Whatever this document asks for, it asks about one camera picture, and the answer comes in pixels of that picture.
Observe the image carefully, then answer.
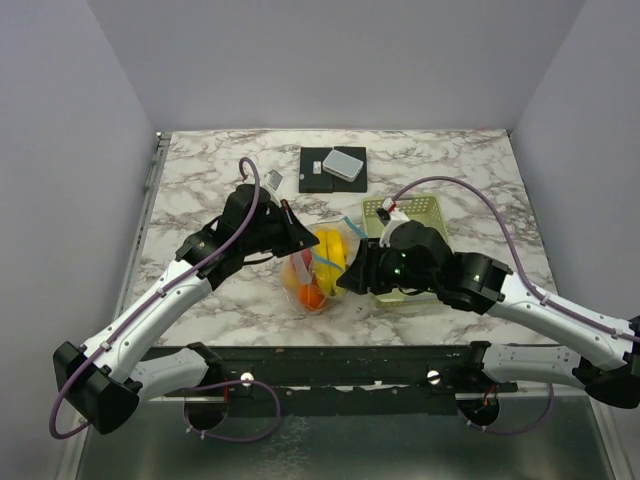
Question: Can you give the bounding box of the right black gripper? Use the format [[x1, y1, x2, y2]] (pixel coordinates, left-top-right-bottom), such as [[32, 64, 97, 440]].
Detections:
[[336, 236, 439, 294]]

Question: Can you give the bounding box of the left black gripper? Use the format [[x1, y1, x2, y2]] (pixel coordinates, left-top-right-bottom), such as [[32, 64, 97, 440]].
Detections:
[[243, 199, 321, 258]]

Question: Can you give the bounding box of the red apple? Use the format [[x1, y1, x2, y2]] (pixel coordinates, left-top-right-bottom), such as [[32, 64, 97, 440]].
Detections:
[[293, 249, 312, 271]]

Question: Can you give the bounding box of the clear zip top bag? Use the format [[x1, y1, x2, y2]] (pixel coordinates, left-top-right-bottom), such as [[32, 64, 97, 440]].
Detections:
[[280, 216, 366, 314]]

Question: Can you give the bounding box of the orange tangerine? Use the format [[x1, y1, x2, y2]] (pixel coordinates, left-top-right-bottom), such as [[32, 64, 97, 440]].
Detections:
[[297, 284, 326, 312]]

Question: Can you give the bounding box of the pale green plastic basket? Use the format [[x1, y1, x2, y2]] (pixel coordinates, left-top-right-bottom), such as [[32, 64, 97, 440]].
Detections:
[[361, 194, 449, 308]]

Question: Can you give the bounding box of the yellow banana bunch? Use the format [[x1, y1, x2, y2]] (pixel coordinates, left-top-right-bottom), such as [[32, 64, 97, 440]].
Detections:
[[312, 228, 348, 297]]

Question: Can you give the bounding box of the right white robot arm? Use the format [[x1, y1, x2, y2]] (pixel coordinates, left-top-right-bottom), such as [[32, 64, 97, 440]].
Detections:
[[337, 221, 639, 409]]

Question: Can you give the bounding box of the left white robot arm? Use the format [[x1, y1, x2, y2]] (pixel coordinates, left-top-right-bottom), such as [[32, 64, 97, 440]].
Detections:
[[53, 184, 319, 434]]

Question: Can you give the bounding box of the black flat box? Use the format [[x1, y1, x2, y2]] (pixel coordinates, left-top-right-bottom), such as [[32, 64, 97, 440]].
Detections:
[[298, 146, 368, 194]]

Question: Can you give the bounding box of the grey white small box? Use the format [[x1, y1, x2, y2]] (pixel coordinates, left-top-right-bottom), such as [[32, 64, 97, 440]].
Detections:
[[322, 149, 364, 183]]

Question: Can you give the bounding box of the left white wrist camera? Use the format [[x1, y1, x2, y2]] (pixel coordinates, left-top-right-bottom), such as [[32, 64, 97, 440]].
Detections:
[[261, 169, 283, 203]]

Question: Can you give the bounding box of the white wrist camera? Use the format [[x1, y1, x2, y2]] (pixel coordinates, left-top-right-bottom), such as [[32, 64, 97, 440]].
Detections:
[[376, 198, 410, 247], [261, 169, 283, 203]]

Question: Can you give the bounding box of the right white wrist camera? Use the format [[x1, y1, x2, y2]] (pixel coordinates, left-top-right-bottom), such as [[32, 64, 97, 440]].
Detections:
[[376, 198, 410, 247]]

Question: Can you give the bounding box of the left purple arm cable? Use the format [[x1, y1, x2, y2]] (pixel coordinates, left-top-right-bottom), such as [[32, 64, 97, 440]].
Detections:
[[48, 157, 261, 440]]

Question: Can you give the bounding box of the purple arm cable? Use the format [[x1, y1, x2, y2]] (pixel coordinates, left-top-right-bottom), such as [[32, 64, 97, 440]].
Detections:
[[389, 177, 640, 344], [48, 157, 261, 440]]

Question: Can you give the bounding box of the black metal base rail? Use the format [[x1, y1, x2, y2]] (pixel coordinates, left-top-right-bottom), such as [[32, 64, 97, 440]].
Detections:
[[119, 343, 591, 419]]

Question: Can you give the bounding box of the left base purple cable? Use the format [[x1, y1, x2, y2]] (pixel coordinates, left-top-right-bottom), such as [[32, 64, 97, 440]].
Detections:
[[183, 382, 280, 444]]

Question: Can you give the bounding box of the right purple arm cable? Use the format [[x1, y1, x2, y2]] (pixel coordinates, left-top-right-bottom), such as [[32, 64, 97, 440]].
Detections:
[[389, 177, 640, 344]]

